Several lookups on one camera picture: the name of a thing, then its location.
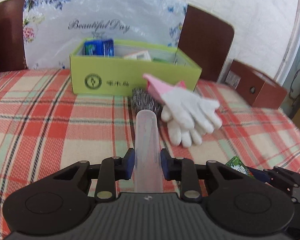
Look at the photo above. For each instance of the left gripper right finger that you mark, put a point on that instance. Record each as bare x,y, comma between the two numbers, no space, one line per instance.
184,171

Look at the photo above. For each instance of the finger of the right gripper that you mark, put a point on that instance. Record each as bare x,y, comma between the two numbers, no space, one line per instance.
260,175

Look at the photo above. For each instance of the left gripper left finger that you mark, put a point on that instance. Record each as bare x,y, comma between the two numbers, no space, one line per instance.
111,170

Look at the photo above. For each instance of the green strawberry box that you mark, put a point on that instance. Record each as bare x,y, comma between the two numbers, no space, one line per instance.
236,164

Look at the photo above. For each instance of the clear plastic tube case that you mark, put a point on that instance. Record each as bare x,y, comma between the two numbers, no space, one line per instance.
147,170

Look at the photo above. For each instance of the white glove pink cuff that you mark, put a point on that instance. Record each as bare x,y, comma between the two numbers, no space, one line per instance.
183,106

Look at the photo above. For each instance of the white orange medicine box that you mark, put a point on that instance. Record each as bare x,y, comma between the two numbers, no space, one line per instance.
140,55

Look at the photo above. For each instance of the blue mentos gum box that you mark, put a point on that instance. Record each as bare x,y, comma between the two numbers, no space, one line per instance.
99,48

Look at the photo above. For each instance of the green small box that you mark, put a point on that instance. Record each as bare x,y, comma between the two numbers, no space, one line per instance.
160,60

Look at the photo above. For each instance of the steel wool scrubber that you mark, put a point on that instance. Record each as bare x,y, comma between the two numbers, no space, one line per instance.
142,100

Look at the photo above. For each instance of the plaid bed sheet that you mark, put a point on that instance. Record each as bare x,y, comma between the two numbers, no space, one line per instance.
45,127

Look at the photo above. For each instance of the brown cardboard box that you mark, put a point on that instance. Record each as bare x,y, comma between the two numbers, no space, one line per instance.
255,87

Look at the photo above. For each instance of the light green storage box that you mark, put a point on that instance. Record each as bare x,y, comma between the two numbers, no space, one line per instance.
118,76

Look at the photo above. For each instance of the brown wooden headboard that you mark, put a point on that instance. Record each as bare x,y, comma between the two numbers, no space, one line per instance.
205,38

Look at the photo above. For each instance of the floral Beautiful Day pillow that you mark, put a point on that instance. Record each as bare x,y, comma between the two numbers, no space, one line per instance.
53,29

